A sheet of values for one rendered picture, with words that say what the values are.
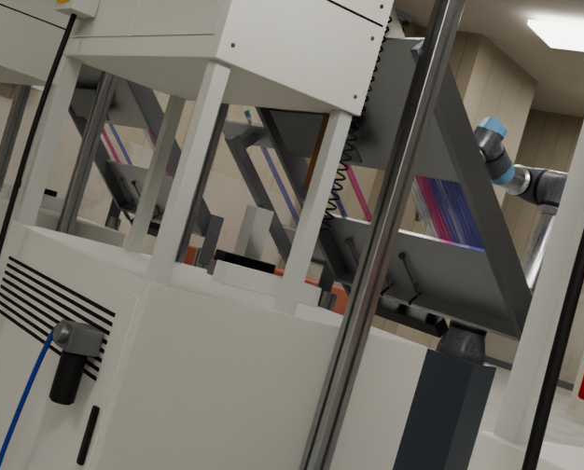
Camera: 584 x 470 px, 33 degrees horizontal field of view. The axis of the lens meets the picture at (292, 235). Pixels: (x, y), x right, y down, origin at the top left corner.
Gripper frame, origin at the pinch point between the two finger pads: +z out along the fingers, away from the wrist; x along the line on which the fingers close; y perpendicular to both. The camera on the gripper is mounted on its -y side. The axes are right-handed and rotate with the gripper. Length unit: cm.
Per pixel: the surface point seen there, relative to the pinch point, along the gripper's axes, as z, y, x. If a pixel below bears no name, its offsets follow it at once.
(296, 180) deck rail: 12.7, -23.8, 19.1
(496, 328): 21.2, 6.4, -40.3
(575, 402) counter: -178, 515, 336
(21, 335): 88, -63, -4
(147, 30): 32, -92, -21
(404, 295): 20.1, 6.7, -7.2
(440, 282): 16.4, 1.4, -21.4
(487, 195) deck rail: 9, -27, -49
